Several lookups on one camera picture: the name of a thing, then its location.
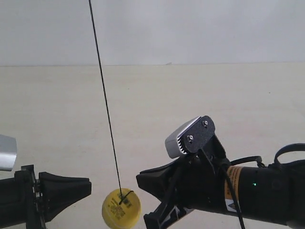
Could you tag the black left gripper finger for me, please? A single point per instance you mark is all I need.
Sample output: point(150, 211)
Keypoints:
point(55, 203)
point(54, 186)

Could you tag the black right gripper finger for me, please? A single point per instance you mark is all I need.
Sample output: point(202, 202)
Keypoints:
point(164, 175)
point(160, 190)

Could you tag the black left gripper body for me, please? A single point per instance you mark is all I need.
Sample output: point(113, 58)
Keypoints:
point(23, 199)

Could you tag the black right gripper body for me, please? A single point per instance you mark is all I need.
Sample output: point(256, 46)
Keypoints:
point(200, 187)

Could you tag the yellow tennis ball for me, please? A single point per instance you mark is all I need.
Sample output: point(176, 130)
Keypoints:
point(121, 209)

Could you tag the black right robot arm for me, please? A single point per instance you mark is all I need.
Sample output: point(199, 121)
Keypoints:
point(245, 188)

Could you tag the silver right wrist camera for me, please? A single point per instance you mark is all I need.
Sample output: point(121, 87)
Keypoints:
point(195, 135)

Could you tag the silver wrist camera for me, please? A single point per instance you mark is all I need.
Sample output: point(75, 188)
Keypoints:
point(8, 152)
point(195, 135)

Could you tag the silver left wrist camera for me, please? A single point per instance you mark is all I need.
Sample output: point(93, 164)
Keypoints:
point(8, 152)

